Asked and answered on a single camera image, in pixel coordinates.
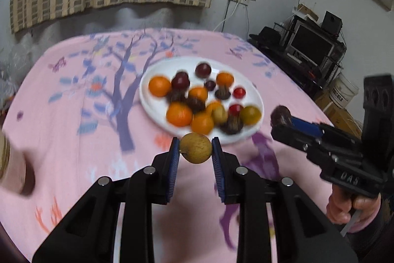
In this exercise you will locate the black tv stand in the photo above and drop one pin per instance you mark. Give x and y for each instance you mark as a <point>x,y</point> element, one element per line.
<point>310,78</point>

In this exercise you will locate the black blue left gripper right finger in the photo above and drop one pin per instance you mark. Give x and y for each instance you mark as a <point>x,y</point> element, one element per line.
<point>276,218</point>

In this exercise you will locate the black television monitor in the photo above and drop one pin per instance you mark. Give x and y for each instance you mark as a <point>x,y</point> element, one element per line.
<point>309,44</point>

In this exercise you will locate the red cherry tomato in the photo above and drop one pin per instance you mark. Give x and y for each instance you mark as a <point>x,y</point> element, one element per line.
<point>235,109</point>

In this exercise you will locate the cream lid drink tumbler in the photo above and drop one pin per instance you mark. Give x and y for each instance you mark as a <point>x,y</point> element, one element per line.
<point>17,174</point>

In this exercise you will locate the dark mangosteen with stem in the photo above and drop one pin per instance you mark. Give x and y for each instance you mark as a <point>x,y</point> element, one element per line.
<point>195,104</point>

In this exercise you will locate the white oval plate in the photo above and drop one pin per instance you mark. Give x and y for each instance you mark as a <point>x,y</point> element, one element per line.
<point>243,92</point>

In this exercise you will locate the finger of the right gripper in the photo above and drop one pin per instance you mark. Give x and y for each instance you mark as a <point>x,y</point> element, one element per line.
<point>292,137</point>
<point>309,129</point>

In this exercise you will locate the green yellow tangerine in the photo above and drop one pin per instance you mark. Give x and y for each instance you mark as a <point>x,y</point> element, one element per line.
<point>250,115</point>

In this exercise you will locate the dark mangosteen back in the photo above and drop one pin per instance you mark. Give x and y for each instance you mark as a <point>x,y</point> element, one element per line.
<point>280,115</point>

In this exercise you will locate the small tan longan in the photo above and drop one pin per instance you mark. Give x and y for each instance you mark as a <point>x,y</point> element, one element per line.
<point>195,148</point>

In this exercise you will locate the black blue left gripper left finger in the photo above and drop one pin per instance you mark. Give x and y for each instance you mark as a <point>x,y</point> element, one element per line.
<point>112,221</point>

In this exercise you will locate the white plastic bucket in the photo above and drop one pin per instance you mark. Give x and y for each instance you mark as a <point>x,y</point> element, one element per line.
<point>342,91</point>

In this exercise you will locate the person's right hand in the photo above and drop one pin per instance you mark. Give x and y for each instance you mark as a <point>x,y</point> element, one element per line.
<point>340,204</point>

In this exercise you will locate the large orange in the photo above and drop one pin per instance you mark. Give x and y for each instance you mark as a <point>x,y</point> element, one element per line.
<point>159,86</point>

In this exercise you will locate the dark red plum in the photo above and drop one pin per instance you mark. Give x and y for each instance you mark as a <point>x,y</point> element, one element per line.
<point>180,83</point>

